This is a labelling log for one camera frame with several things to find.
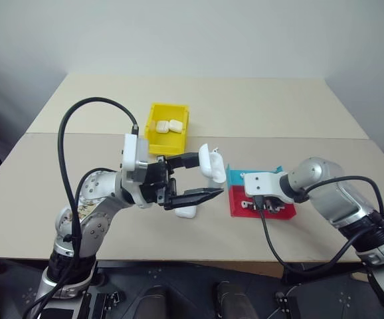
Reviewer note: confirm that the teal plastic tray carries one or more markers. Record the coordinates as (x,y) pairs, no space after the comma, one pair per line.
(233,176)

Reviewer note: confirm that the white earbud case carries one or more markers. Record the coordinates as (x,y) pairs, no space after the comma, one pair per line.
(162,127)
(175,126)
(212,166)
(187,212)

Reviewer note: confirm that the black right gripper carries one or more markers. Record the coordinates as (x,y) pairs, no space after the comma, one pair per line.
(273,203)

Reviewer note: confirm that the red plastic tray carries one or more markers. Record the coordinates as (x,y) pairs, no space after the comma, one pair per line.
(238,212)

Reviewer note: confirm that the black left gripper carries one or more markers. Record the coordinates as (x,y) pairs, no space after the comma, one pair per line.
(155,182)

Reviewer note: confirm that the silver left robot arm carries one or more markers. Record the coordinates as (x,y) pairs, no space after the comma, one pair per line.
(94,229)

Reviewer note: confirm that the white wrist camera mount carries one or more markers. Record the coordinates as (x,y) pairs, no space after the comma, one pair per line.
(261,184)
(130,151)

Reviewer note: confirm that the yellow plastic bin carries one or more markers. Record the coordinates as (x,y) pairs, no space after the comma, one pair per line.
(165,143)

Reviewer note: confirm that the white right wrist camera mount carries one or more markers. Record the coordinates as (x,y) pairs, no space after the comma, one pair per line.
(261,184)

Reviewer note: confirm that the closed white earbud case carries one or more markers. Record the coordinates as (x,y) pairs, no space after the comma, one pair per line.
(187,212)
(175,126)
(162,127)

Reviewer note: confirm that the black hinged bracket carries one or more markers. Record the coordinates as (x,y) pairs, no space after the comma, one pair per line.
(104,304)
(288,305)

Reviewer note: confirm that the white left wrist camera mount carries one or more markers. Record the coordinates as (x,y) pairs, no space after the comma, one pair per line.
(130,151)

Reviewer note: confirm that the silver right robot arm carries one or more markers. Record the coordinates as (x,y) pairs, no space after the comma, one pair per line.
(341,196)

